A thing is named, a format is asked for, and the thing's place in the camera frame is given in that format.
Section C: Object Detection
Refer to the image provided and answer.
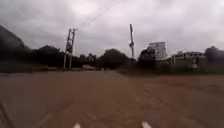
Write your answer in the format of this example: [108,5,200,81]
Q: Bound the brown dirt road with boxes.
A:
[0,69,224,128]

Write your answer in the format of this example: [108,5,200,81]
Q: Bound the twin utility pole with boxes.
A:
[62,28,78,72]

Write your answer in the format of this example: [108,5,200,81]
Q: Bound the row of trees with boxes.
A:
[0,23,224,72]

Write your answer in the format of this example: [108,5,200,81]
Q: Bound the pale building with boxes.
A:
[166,50,208,70]

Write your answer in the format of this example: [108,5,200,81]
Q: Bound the overhead wires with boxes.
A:
[77,0,125,31]

